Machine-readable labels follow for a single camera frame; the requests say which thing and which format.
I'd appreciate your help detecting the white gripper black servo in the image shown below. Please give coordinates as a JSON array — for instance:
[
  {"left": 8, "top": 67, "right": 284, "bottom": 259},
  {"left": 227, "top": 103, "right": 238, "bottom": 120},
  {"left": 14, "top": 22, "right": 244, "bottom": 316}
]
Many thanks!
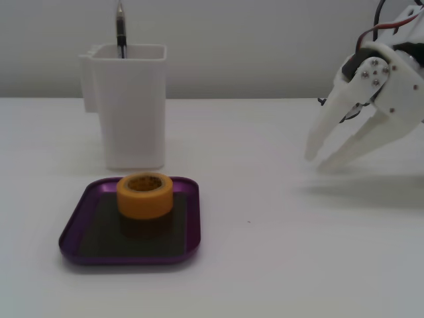
[{"left": 304, "top": 42, "right": 424, "bottom": 170}]

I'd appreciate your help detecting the yellow masking tape roll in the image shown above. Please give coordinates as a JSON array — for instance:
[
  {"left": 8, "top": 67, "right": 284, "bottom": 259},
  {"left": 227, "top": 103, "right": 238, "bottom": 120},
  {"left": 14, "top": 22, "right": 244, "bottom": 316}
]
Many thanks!
[{"left": 116, "top": 172, "right": 174, "bottom": 221}]

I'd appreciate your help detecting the white plastic pen holder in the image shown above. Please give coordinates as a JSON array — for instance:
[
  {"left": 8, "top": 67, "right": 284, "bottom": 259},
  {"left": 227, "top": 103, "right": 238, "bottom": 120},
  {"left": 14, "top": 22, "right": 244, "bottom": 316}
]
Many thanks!
[{"left": 78, "top": 44, "right": 168, "bottom": 172}]

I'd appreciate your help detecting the black ballpoint pen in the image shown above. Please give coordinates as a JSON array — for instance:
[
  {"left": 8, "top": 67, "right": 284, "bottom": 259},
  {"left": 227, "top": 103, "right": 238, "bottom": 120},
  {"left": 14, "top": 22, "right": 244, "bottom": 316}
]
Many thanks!
[{"left": 115, "top": 0, "right": 129, "bottom": 60}]

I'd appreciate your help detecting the purple metal tray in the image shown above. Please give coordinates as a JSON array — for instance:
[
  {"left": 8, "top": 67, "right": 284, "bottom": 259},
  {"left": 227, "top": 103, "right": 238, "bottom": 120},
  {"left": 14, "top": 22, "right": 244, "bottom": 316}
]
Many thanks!
[{"left": 58, "top": 176, "right": 202, "bottom": 267}]

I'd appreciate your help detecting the red servo cable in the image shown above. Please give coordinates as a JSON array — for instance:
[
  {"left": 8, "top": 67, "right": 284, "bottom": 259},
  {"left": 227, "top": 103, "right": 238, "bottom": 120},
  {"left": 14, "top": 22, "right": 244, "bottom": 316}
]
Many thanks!
[{"left": 354, "top": 15, "right": 421, "bottom": 56}]

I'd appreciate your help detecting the dark servo cable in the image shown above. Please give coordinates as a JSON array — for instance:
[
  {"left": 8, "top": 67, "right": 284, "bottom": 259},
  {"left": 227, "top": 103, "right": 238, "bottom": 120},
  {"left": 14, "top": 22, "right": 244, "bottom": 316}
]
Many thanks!
[{"left": 372, "top": 0, "right": 387, "bottom": 40}]

